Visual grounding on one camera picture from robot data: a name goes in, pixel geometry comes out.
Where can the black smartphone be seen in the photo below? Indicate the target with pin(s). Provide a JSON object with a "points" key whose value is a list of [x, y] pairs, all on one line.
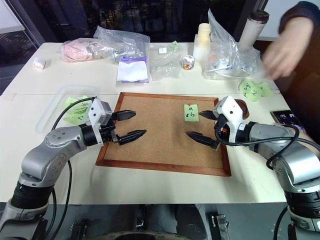
{"points": [[287, 119]]}

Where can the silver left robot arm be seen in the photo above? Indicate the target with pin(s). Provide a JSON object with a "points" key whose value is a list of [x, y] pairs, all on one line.
{"points": [[50, 150]]}

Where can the person's bare hand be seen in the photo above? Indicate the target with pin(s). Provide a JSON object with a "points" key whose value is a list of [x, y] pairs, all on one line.
{"points": [[282, 58]]}

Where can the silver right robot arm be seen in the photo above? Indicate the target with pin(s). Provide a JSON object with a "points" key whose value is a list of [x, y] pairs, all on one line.
{"points": [[295, 160]]}

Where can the clear plastic tray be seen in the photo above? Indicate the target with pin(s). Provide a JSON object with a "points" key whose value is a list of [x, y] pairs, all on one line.
{"points": [[52, 105]]}

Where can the flat clear zip bag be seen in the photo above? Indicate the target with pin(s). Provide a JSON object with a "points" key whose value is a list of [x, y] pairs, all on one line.
{"points": [[165, 65]]}

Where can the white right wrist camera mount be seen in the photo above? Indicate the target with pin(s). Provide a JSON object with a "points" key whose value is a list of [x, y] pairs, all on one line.
{"points": [[231, 117]]}

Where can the cork board with wooden frame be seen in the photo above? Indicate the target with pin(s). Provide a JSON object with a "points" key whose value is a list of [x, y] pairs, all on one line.
{"points": [[160, 140]]}

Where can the large clear plastic bag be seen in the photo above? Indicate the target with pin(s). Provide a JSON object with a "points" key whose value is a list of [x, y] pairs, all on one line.
{"points": [[227, 55]]}

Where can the crumpled clear plastic bag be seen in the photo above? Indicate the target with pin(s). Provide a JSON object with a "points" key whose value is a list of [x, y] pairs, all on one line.
{"points": [[125, 42]]}

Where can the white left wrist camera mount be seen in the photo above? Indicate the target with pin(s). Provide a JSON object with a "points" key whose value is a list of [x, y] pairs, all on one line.
{"points": [[96, 112]]}

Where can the crumpled green paper note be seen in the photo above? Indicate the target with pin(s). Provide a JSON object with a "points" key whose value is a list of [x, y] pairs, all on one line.
{"points": [[174, 45]]}

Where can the person's dark sleeved forearm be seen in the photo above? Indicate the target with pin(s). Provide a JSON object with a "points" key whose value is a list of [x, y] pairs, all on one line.
{"points": [[300, 17]]}

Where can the white tape roll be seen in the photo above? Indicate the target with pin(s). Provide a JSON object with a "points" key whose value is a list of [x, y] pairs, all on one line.
{"points": [[39, 63]]}

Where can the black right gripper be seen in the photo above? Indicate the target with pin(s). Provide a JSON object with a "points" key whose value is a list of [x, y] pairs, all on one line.
{"points": [[221, 127]]}

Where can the stack of white cups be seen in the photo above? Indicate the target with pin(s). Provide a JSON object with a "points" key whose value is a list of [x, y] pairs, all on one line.
{"points": [[202, 45]]}

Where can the white thermos with brown lid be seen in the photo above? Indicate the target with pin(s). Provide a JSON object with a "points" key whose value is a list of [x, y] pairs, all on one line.
{"points": [[252, 30]]}

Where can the small colourful candy jar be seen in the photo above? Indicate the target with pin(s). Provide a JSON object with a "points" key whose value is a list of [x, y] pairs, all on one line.
{"points": [[188, 63]]}

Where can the white and purple packet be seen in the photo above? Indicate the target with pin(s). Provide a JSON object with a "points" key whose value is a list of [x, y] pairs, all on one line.
{"points": [[132, 71]]}

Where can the brown tape roll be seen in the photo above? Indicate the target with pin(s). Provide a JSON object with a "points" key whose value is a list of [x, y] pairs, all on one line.
{"points": [[244, 107]]}

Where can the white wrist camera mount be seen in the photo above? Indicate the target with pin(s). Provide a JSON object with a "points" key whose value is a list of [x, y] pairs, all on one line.
{"points": [[231, 117], [96, 112]]}

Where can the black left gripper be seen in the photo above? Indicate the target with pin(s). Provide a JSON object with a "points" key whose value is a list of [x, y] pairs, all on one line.
{"points": [[108, 135]]}

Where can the bag with pink contents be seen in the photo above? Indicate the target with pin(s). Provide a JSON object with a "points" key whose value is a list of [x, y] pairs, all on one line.
{"points": [[75, 51]]}

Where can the metal bracket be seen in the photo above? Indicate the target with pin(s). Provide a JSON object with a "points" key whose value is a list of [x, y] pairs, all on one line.
{"points": [[221, 226]]}

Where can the green sticky note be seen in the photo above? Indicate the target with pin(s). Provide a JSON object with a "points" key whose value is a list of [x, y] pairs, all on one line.
{"points": [[191, 113]]}

